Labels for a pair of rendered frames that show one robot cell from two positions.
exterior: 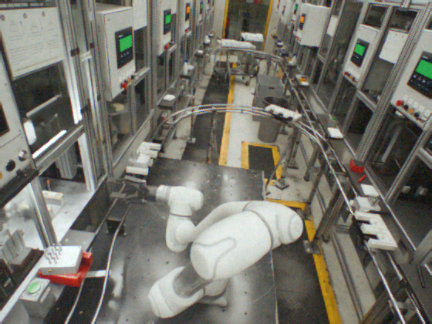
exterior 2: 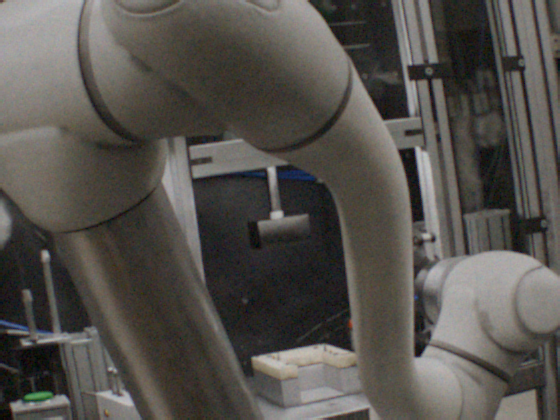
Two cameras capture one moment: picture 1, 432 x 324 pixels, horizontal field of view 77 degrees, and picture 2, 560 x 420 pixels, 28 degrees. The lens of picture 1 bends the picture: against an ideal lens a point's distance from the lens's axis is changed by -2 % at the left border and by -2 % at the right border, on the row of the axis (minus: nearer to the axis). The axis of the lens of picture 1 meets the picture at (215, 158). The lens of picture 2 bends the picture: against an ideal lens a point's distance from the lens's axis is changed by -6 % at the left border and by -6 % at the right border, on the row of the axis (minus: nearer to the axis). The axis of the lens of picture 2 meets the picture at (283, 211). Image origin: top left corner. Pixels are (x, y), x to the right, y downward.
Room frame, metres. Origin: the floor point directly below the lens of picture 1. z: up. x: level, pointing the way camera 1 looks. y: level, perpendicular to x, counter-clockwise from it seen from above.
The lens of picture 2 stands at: (0.37, -0.96, 1.31)
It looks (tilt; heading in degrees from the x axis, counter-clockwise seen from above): 3 degrees down; 71
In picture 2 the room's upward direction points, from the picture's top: 8 degrees counter-clockwise
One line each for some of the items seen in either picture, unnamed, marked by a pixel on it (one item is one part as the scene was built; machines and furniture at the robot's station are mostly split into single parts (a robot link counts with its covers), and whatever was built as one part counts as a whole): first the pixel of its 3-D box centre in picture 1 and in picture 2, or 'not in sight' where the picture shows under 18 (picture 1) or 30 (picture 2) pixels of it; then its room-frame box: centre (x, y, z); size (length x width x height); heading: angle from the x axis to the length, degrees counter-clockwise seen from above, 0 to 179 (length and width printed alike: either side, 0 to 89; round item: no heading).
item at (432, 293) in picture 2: (163, 194); (464, 294); (0.98, 0.22, 1.12); 0.09 x 0.06 x 0.09; 179
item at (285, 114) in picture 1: (282, 114); not in sight; (2.85, -0.66, 0.84); 0.37 x 0.14 x 0.10; 57
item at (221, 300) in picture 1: (210, 281); not in sight; (0.84, -0.05, 0.71); 0.22 x 0.18 x 0.06; 179
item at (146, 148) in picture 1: (144, 160); not in sight; (1.65, 0.51, 0.84); 0.36 x 0.14 x 0.10; 179
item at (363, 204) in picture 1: (367, 203); not in sight; (1.37, -0.98, 0.92); 0.13 x 0.10 x 0.09; 89
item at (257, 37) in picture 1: (250, 52); not in sight; (7.86, -0.56, 0.48); 0.84 x 0.58 x 0.97; 7
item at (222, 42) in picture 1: (234, 61); not in sight; (6.59, -0.13, 0.48); 0.88 x 0.56 x 0.96; 107
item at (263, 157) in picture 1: (261, 161); not in sight; (3.17, -0.61, 0.01); 1.00 x 0.55 x 0.01; 179
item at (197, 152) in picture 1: (219, 92); not in sight; (5.65, 0.10, 0.01); 5.85 x 0.59 x 0.01; 179
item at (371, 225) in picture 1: (369, 225); not in sight; (1.26, -0.98, 0.84); 0.37 x 0.14 x 0.10; 179
